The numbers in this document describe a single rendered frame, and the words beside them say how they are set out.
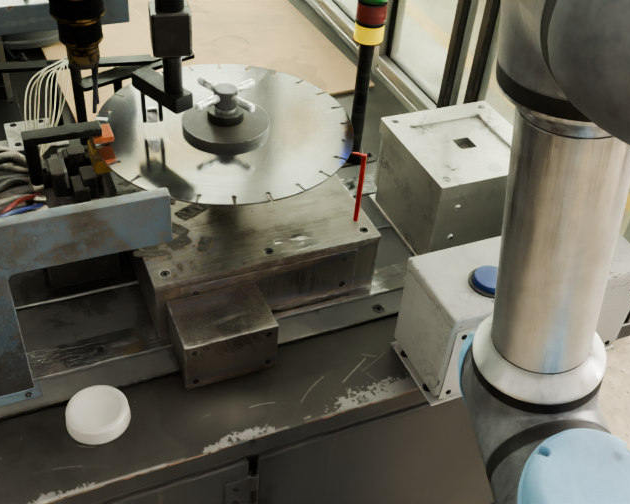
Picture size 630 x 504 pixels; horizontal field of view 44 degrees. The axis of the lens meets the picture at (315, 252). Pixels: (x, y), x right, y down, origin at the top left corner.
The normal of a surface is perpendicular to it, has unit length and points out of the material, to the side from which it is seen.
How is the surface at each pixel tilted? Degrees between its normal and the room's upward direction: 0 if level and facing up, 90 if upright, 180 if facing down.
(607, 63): 88
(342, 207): 0
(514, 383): 51
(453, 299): 0
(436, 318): 90
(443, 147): 0
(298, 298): 90
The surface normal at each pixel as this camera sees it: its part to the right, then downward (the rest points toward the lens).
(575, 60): -0.90, 0.35
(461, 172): 0.07, -0.75
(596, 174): 0.06, 0.66
